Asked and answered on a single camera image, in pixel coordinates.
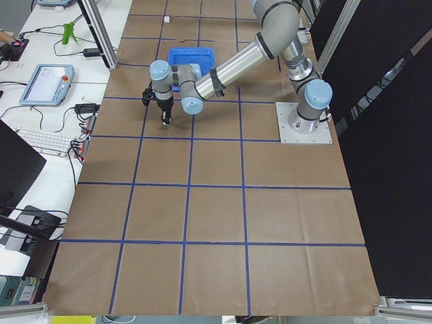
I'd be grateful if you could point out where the black power adapter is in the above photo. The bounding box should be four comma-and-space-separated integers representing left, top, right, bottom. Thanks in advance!
82, 48, 101, 57

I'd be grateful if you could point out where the teach pendant tablet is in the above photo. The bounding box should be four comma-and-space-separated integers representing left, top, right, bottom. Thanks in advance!
20, 64, 74, 107

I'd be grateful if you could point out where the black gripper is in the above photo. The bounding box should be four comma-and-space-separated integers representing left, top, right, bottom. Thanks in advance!
156, 98, 173, 124

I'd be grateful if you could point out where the blue plastic tray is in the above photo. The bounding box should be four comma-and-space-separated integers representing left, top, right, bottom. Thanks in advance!
167, 47, 215, 76

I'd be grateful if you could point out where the black monitor stand base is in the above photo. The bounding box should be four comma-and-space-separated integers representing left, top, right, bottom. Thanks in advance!
17, 205, 61, 240

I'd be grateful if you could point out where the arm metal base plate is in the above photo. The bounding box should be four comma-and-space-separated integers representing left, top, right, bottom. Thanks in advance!
275, 102, 333, 145

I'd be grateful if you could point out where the white keyboard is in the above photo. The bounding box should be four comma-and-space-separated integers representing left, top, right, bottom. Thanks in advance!
11, 126, 77, 157

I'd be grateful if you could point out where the aluminium frame post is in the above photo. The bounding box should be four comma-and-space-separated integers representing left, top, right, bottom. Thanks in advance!
77, 0, 118, 71

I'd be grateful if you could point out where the green plastic clamp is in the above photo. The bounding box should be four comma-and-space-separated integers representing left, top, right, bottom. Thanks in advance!
61, 22, 78, 45

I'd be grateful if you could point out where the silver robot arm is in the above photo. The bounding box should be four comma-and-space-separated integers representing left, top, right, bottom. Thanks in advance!
142, 1, 333, 134

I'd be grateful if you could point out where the black monitor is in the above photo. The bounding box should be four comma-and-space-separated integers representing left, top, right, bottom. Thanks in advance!
0, 121, 47, 216

